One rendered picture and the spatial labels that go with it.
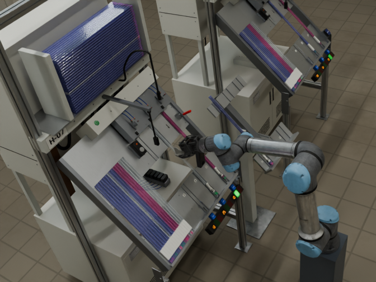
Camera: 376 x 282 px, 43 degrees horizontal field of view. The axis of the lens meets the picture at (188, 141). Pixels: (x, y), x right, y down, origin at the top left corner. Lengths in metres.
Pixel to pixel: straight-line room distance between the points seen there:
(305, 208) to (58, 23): 1.34
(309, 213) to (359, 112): 2.15
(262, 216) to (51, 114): 1.73
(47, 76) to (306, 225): 1.27
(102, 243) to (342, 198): 1.71
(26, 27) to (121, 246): 1.17
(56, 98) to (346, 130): 2.57
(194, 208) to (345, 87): 2.42
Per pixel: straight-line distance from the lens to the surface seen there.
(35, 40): 2.16
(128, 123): 2.30
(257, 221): 3.31
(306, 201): 2.09
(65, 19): 2.27
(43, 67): 1.99
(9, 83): 1.94
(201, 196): 2.46
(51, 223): 2.80
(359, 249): 3.23
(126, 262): 2.57
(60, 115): 2.13
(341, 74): 4.63
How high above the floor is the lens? 2.58
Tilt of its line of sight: 40 degrees down
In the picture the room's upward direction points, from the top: 11 degrees counter-clockwise
